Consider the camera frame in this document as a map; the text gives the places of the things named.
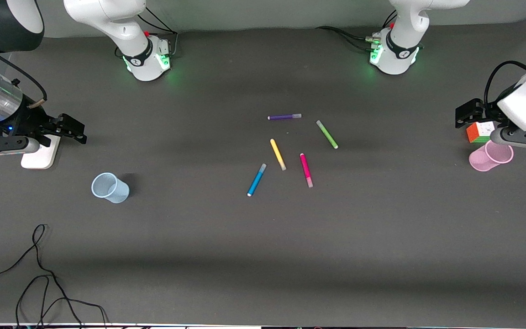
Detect pink marker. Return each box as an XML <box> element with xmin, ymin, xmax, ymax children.
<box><xmin>300</xmin><ymin>153</ymin><xmax>314</xmax><ymax>188</ymax></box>

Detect blue marker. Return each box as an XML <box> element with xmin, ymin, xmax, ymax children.
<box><xmin>247</xmin><ymin>163</ymin><xmax>267</xmax><ymax>197</ymax></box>

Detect colourful puzzle cube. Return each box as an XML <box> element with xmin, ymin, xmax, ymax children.
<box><xmin>466</xmin><ymin>121</ymin><xmax>496</xmax><ymax>144</ymax></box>

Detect white power adapter box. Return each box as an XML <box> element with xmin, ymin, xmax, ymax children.
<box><xmin>21</xmin><ymin>133</ymin><xmax>61</xmax><ymax>170</ymax></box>

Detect translucent pink plastic cup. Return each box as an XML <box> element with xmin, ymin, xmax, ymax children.
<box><xmin>468</xmin><ymin>139</ymin><xmax>515</xmax><ymax>172</ymax></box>

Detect translucent blue plastic cup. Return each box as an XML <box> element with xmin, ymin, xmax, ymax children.
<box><xmin>91</xmin><ymin>172</ymin><xmax>130</xmax><ymax>204</ymax></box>

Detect green marker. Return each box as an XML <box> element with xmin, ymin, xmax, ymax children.
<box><xmin>316</xmin><ymin>120</ymin><xmax>339</xmax><ymax>149</ymax></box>

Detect yellow marker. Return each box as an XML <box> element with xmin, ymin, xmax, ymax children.
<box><xmin>270</xmin><ymin>138</ymin><xmax>287</xmax><ymax>171</ymax></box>

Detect black right arm base cables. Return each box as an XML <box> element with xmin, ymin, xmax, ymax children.
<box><xmin>116</xmin><ymin>6</ymin><xmax>179</xmax><ymax>60</ymax></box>

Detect black arm base cables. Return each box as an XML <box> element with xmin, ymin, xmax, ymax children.
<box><xmin>316</xmin><ymin>9</ymin><xmax>399</xmax><ymax>53</ymax></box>
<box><xmin>116</xmin><ymin>6</ymin><xmax>179</xmax><ymax>60</ymax></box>

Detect thin black loose cable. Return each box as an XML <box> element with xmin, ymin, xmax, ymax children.
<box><xmin>0</xmin><ymin>223</ymin><xmax>109</xmax><ymax>329</ymax></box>

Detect black left arm base cables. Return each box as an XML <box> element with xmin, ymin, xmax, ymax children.
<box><xmin>316</xmin><ymin>9</ymin><xmax>399</xmax><ymax>53</ymax></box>

